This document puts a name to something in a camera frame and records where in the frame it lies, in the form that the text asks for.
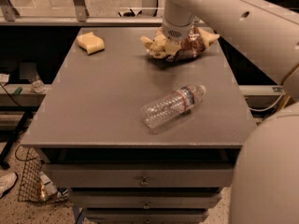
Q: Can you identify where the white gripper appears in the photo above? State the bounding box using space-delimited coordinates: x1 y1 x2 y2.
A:
162 0 194 57

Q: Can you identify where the brown chip bag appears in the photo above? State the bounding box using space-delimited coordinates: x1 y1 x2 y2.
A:
140 26 220 63

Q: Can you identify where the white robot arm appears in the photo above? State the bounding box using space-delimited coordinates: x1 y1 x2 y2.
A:
163 0 299 224

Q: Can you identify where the clear plastic water bottle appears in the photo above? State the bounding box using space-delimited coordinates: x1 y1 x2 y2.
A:
141 85 206 129

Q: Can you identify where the small water bottle on ledge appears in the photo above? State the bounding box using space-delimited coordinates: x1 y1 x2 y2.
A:
29 74 46 93

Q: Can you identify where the yellow sponge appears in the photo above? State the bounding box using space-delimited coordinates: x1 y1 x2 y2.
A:
76 32 105 55

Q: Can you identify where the grey drawer cabinet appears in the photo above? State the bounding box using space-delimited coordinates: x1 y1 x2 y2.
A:
21 26 258 224

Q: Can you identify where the top drawer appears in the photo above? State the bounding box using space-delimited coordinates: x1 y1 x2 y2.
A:
43 164 233 188

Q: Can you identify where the drawer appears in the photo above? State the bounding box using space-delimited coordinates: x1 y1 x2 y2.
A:
43 164 233 188
70 189 221 209
85 209 208 224

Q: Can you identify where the middle drawer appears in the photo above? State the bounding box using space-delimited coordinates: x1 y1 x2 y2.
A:
70 189 221 209

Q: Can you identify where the bottom drawer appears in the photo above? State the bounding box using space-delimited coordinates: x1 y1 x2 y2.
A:
85 209 208 224

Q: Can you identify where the white shoe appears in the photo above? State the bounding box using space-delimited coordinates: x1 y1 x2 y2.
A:
0 173 18 198

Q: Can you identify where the black cable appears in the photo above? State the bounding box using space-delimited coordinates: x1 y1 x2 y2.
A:
0 82 24 109

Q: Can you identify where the wire mesh basket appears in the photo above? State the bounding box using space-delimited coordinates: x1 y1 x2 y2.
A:
18 148 68 205

